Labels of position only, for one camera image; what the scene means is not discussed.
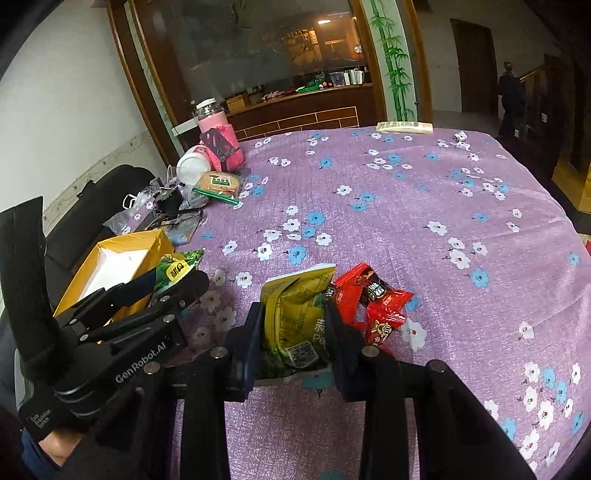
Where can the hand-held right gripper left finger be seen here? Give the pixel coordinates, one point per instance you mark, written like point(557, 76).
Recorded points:
point(249, 360)

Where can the yellow-green pea snack packet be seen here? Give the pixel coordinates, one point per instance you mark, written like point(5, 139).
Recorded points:
point(295, 314)

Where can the green snack packet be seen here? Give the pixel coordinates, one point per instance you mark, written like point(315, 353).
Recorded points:
point(178, 272)

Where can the small white dotted cube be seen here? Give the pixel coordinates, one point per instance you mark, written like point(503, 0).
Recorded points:
point(464, 146)
point(459, 136)

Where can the small wooden box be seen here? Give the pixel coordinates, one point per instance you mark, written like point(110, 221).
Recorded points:
point(238, 102)

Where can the dark blue clothing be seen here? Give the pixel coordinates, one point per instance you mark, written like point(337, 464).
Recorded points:
point(32, 457)

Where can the green label cracker packet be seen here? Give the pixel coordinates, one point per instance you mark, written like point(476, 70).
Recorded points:
point(217, 187)

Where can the white flat box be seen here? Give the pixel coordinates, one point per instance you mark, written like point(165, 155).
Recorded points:
point(184, 126)

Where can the bamboo painted panel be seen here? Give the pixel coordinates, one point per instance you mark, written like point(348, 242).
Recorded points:
point(395, 60)

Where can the pink sleeved bottle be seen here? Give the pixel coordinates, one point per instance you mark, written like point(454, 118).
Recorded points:
point(221, 138)

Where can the wooden glass cabinet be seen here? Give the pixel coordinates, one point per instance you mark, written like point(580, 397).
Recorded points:
point(277, 60)

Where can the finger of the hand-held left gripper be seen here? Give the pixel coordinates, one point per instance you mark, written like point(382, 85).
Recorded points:
point(189, 288)
point(111, 302)

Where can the patterned paper pack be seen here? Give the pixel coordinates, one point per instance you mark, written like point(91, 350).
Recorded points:
point(404, 128)

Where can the purple floral tablecloth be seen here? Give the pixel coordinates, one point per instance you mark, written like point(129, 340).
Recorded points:
point(369, 207)

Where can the small red cartoon candy packet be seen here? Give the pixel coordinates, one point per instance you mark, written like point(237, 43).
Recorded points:
point(385, 325)

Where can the person's left hand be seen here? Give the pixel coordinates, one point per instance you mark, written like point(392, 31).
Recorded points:
point(60, 450)

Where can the red black-label candy packet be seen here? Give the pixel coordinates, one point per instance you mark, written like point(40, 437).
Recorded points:
point(360, 281)

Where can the wooden door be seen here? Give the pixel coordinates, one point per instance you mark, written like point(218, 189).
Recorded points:
point(475, 64)

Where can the yellow cardboard box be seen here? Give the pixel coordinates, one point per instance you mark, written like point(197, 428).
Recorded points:
point(115, 263)

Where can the black leather sofa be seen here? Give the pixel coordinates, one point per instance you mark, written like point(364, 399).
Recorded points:
point(92, 207)

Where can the black box device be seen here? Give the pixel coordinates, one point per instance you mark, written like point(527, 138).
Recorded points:
point(168, 201)

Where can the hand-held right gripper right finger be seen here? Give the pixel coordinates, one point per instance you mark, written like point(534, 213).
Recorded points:
point(339, 355)

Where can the clear plastic bag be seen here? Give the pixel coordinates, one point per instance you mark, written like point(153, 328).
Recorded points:
point(120, 221)

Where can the white round container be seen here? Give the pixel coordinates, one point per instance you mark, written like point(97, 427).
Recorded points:
point(194, 166)

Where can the white face mask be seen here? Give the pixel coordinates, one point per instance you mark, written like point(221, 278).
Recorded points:
point(134, 201)

